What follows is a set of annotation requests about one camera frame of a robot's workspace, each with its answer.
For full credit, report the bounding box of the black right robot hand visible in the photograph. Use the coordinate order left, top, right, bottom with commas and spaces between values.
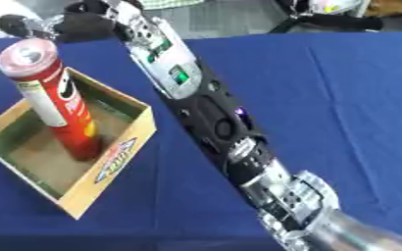
0, 0, 146, 44

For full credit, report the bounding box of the tan cardboard box green inside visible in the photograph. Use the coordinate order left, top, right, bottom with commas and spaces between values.
0, 67, 159, 221

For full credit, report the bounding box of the green white checked cloth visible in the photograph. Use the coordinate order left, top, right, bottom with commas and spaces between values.
139, 0, 208, 11

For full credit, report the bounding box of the red cylindrical chip can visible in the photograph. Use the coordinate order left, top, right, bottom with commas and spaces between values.
0, 37, 105, 162

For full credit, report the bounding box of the brown wooden furniture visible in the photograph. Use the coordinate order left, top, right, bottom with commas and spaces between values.
362, 0, 402, 18

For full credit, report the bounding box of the black bag with strap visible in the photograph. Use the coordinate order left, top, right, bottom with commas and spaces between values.
268, 0, 385, 34

